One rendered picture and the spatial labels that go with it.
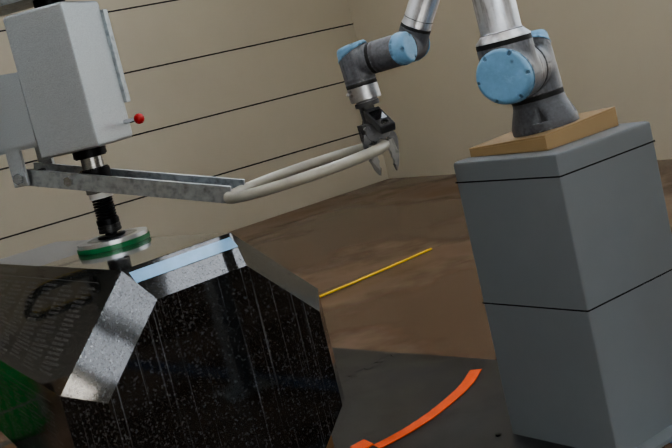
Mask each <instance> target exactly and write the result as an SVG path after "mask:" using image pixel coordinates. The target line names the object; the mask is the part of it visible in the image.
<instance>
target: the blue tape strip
mask: <svg viewBox="0 0 672 448"><path fill-rule="evenodd" d="M235 247H238V246H237V244H236V243H235V242H234V241H233V240H232V239H231V237H228V238H226V239H223V240H220V241H217V242H214V243H211V244H208V245H206V246H203V247H200V248H197V249H194V250H191V251H189V252H186V253H183V254H180V255H177V256H174V257H171V258H169V259H166V260H163V261H160V262H157V263H154V264H151V265H149V266H146V267H143V268H140V269H137V270H134V271H132V272H129V274H130V275H131V276H132V278H133V279H134V280H135V281H136V283H138V282H141V281H144V280H146V279H149V278H152V277H155V276H157V275H160V274H163V273H166V272H169V271H171V270H174V269H177V268H180V267H182V266H185V265H188V264H191V263H193V262H196V261H199V260H202V259H205V258H207V257H210V256H213V255H216V254H218V253H221V252H224V251H227V250H230V249H232V248H235Z"/></svg>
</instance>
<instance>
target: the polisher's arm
mask: <svg viewBox="0 0 672 448"><path fill-rule="evenodd" d="M30 148H35V151H36V155H37V159H38V162H41V163H54V164H55V162H54V158H48V159H43V158H41V156H40V153H39V149H38V145H37V142H36V138H35V134H34V131H33V127H32V123H31V120H30V116H29V113H28V109H27V105H26V102H25V98H24V94H23V91H22V87H21V83H20V80H19V76H18V73H17V72H15V73H10V74H4V75H0V155H4V154H6V158H7V162H8V165H9V169H10V172H11V176H12V179H13V176H14V175H16V174H18V173H19V174H20V175H21V176H23V183H21V184H19V185H17V184H15V183H14V182H13V183H14V187H15V188H19V187H24V186H28V185H30V180H29V177H28V173H27V169H26V166H25V162H24V159H23V155H22V151H21V150H25V149H30Z"/></svg>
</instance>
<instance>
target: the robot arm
mask: <svg viewBox="0 0 672 448"><path fill-rule="evenodd" d="M439 2H440V0H409V1H408V4H407V8H406V11H405V14H404V18H403V19H402V21H401V24H400V28H399V31H398V32H397V33H395V34H393V35H390V36H386V37H383V38H380V39H377V40H374V41H370V42H366V41H365V40H364V39H363V40H359V41H356V42H354V43H351V44H349V45H346V46H344V47H342V48H340V49H338V50H337V58H338V64H339V65H340V69H341V72H342V75H343V79H344V82H345V85H346V89H347V92H348V93H347V94H346V96H347V97H349V99H350V102H351V104H356V105H355V108H356V109H359V110H360V114H361V117H362V125H359V126H357V128H358V132H359V135H360V138H361V142H362V144H363V148H364V150H365V149H367V148H369V147H371V146H374V145H373V144H372V141H373V142H374V144H376V143H377V140H380V139H386V138H387V139H386V140H388V141H389V143H390V147H389V149H388V150H389V153H390V155H391V158H392V159H393V165H394V167H395V169H396V170H398V168H399V143H398V137H397V135H396V133H395V131H394V130H395V129H396V127H395V122H394V121H393V120H392V119H391V118H390V117H389V116H388V115H387V114H386V113H385V112H384V111H383V110H382V109H381V108H380V107H379V106H377V107H374V104H376V103H379V98H377V97H379V96H381V92H380V89H379V86H378V83H377V79H376V75H375V74H376V73H379V72H383V71H386V70H389V69H393V68H396V67H400V66H404V65H408V64H410V63H412V62H416V61H418V60H420V59H422V58H423V57H424V56H425V55H426V54H427V53H428V51H429V49H430V39H429V36H430V33H431V30H432V29H431V27H432V24H433V21H434V18H435V15H436V11H437V8H438V5H439ZM472 3H473V7H474V11H475V15H476V19H477V23H478V27H479V32H480V39H479V41H478V42H477V44H476V51H477V55H478V59H479V64H478V66H477V70H476V81H477V84H478V87H479V89H480V91H481V92H482V94H483V95H484V96H485V97H486V98H488V99H489V100H491V101H492V102H495V103H498V104H512V107H513V119H512V133H513V136H514V137H523V136H528V135H533V134H537V133H541V132H545V131H548V130H551V129H555V128H558V127H561V126H564V125H567V124H569V123H572V122H574V121H576V120H578V119H579V114H578V111H577V109H576V108H575V107H574V105H573V104H572V103H571V101H570V100H569V98H568V97H567V96H566V94H565V91H564V88H563V84H562V80H561V77H560V73H559V70H558V66H557V63H556V59H555V55H554V52H553V48H552V45H551V40H550V38H549V36H548V33H547V31H546V30H544V29H538V30H533V31H530V30H528V29H527V28H525V27H523V26H522V24H521V20H520V16H519V12H518V8H517V3H516V0H472ZM360 133H361V134H360ZM361 136H362V137H361Z"/></svg>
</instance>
